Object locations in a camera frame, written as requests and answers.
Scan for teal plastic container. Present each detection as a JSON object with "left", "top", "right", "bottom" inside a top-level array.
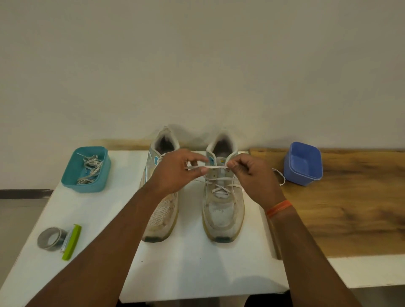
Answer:
[{"left": 60, "top": 146, "right": 112, "bottom": 194}]

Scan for orange thread wristband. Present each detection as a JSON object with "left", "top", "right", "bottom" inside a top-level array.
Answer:
[{"left": 265, "top": 199, "right": 293, "bottom": 219}]

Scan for person's left hand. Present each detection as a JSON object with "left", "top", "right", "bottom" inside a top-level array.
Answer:
[{"left": 147, "top": 148, "right": 209, "bottom": 198}]

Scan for person's right hand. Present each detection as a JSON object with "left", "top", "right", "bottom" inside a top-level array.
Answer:
[{"left": 226, "top": 153, "right": 287, "bottom": 211}]

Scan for green utility cutter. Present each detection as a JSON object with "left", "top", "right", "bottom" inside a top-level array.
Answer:
[{"left": 60, "top": 224, "right": 82, "bottom": 261}]

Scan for black trousers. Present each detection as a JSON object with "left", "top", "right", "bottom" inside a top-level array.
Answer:
[{"left": 115, "top": 291, "right": 293, "bottom": 307}]

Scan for person's right forearm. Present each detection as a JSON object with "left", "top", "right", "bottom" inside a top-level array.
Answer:
[{"left": 269, "top": 207, "right": 361, "bottom": 307}]

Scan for worn white sneaker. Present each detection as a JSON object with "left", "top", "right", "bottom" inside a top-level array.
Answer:
[
  {"left": 140, "top": 126, "right": 180, "bottom": 243},
  {"left": 202, "top": 132, "right": 246, "bottom": 243}
]

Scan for blue plastic container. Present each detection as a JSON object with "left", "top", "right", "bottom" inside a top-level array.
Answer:
[{"left": 283, "top": 141, "right": 324, "bottom": 186}]

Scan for grey tape roll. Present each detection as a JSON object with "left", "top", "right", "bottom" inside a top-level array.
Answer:
[{"left": 37, "top": 227, "right": 69, "bottom": 252}]

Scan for person's left forearm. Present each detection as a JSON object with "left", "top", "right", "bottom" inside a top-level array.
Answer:
[{"left": 27, "top": 186, "right": 168, "bottom": 307}]

